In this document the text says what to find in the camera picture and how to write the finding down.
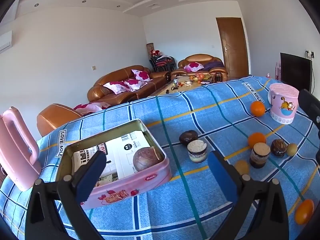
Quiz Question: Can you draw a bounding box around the stack of black chairs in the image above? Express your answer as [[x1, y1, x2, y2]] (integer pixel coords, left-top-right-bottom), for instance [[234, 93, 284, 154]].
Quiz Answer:
[[149, 55, 175, 73]]

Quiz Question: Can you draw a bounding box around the brown wooden door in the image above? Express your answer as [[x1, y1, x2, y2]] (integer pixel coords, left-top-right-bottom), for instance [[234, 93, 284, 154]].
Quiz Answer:
[[216, 17, 250, 78]]

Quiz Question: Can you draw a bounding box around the printed cardboard box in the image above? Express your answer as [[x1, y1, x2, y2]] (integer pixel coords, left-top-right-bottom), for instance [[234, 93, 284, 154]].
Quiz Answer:
[[71, 131, 157, 188]]

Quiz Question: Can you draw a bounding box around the dark brown fruit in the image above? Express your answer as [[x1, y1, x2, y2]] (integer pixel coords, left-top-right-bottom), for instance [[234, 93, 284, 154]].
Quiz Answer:
[[179, 130, 199, 146]]

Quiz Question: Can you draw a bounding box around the long brown leather sofa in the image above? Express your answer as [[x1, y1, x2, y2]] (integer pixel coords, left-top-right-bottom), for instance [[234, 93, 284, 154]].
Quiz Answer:
[[87, 65, 170, 105]]

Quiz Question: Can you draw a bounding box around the white pink flowered pillow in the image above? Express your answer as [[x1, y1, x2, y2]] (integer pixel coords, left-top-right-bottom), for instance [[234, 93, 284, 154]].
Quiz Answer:
[[184, 62, 204, 72], [132, 69, 151, 82], [74, 102, 111, 115], [103, 81, 130, 95], [124, 79, 148, 92]]

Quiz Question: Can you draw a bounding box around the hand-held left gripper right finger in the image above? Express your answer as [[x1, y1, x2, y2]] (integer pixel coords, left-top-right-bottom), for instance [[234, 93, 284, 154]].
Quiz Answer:
[[207, 151, 297, 240]]

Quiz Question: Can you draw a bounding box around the brown leather two-seat sofa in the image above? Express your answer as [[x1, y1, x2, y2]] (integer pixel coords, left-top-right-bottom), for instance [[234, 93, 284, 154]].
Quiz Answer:
[[170, 54, 228, 82]]

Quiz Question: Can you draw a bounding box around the blue plaid blanket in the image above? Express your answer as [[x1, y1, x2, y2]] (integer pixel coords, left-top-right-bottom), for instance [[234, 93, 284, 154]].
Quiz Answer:
[[0, 74, 320, 240]]

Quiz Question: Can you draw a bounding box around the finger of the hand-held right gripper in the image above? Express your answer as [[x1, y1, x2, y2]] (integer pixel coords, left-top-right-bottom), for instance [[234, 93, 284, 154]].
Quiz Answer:
[[298, 89, 320, 132]]

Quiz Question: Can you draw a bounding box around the small yellow-brown fruit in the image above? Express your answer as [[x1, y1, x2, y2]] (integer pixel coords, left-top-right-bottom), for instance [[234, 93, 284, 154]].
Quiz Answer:
[[234, 160, 250, 175], [286, 143, 298, 157]]

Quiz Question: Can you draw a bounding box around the pink tin box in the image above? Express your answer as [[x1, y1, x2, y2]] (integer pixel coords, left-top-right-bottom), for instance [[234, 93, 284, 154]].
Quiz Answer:
[[55, 119, 173, 210]]

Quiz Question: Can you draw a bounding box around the round brown passion fruit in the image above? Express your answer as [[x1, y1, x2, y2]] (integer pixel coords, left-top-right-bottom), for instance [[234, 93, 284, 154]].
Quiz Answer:
[[132, 147, 165, 172]]

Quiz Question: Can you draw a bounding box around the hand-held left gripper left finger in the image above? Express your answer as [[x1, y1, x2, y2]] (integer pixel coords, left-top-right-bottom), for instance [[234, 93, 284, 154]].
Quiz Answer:
[[25, 151, 108, 240]]

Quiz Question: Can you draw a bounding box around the black television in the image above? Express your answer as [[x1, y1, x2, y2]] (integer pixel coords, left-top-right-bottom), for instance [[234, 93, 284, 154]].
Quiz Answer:
[[279, 52, 313, 93]]

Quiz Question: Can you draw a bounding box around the pink cartoon cat bucket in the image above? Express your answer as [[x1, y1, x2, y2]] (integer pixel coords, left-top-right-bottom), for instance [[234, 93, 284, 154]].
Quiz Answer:
[[268, 83, 300, 125]]

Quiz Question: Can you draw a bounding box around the orange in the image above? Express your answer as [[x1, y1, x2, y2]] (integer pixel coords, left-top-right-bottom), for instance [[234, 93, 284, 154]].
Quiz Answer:
[[248, 132, 267, 148], [294, 199, 314, 225], [250, 101, 266, 117]]

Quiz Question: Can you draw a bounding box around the pink plastic jug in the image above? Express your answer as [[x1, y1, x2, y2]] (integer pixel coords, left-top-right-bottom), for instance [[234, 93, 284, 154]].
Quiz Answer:
[[0, 106, 42, 192]]

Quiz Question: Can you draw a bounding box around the wooden coffee table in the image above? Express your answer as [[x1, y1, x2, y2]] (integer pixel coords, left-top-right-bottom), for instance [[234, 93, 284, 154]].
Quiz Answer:
[[147, 76, 213, 98]]

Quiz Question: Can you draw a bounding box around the white air conditioner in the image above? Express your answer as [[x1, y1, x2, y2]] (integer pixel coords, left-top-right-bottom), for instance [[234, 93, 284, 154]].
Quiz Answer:
[[0, 31, 13, 54]]

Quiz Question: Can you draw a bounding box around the brown leather armchair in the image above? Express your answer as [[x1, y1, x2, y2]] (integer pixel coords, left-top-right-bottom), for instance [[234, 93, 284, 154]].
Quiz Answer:
[[37, 103, 84, 137]]

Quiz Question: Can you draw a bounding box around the purple blanket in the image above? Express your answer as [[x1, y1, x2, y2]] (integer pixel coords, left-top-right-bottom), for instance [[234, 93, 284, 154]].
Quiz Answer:
[[202, 60, 225, 72]]

